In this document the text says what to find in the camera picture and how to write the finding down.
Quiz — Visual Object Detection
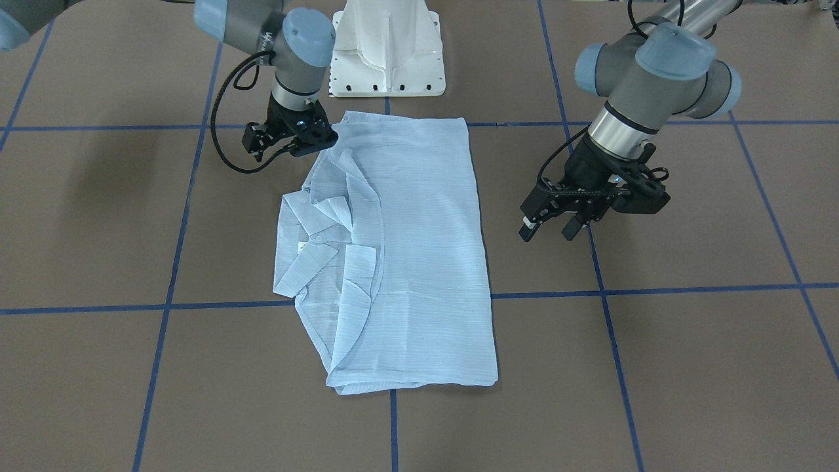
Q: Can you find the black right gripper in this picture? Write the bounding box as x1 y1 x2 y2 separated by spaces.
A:
241 96 332 163

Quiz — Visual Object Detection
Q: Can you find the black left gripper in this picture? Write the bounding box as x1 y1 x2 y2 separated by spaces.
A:
518 134 623 243

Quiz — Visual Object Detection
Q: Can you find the light blue button shirt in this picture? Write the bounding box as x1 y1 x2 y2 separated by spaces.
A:
273 111 498 395

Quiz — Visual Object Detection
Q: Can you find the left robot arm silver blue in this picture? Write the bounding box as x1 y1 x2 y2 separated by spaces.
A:
518 1 745 242

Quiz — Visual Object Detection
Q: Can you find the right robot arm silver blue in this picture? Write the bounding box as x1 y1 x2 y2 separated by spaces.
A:
193 1 338 169

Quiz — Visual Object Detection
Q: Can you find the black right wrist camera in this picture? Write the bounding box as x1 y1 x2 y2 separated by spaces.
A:
288 117 338 157

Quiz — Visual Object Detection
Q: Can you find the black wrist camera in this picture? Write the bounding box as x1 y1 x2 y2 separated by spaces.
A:
288 117 338 157
610 143 671 214

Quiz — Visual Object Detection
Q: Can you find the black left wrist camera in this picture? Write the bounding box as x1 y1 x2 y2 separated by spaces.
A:
610 143 671 214

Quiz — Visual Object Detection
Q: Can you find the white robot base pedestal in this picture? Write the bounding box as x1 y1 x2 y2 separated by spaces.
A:
328 1 446 98

